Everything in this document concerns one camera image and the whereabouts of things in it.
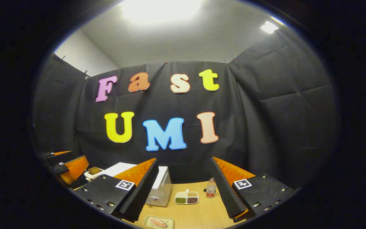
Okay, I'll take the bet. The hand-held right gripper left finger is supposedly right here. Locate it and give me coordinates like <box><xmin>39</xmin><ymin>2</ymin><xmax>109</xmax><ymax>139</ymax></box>
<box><xmin>74</xmin><ymin>158</ymin><xmax>159</xmax><ymax>222</ymax></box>

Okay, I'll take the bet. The clear bottle with red label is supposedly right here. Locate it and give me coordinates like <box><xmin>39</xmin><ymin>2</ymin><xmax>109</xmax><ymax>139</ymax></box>
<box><xmin>206</xmin><ymin>178</ymin><xmax>217</xmax><ymax>199</ymax></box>

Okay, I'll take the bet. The ceiling light panel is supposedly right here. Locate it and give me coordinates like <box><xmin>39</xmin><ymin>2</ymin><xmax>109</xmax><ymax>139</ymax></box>
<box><xmin>121</xmin><ymin>0</ymin><xmax>202</xmax><ymax>23</ymax></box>
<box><xmin>260</xmin><ymin>21</ymin><xmax>279</xmax><ymax>34</ymax></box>

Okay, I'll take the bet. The pale green square plate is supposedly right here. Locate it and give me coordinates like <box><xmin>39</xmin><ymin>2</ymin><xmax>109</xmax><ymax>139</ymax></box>
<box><xmin>143</xmin><ymin>215</ymin><xmax>174</xmax><ymax>229</ymax></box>

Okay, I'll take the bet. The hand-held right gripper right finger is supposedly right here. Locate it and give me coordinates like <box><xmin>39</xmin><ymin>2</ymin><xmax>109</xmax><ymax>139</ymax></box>
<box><xmin>209</xmin><ymin>156</ymin><xmax>296</xmax><ymax>222</ymax></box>

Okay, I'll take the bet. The white microwave oven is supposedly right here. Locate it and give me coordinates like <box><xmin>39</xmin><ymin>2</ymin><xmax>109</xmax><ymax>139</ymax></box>
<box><xmin>102</xmin><ymin>162</ymin><xmax>173</xmax><ymax>208</ymax></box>

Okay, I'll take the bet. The divided dish of beans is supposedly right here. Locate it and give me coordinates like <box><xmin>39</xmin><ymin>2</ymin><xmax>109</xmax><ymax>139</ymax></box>
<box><xmin>174</xmin><ymin>189</ymin><xmax>200</xmax><ymax>205</ymax></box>

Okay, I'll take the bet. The white toaster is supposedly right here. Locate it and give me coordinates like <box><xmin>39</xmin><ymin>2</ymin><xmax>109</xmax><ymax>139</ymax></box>
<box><xmin>84</xmin><ymin>168</ymin><xmax>105</xmax><ymax>182</ymax></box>

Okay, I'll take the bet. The black backdrop cloth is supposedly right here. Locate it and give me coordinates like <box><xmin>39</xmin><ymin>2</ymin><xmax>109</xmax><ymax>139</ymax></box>
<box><xmin>32</xmin><ymin>27</ymin><xmax>341</xmax><ymax>194</ymax></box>

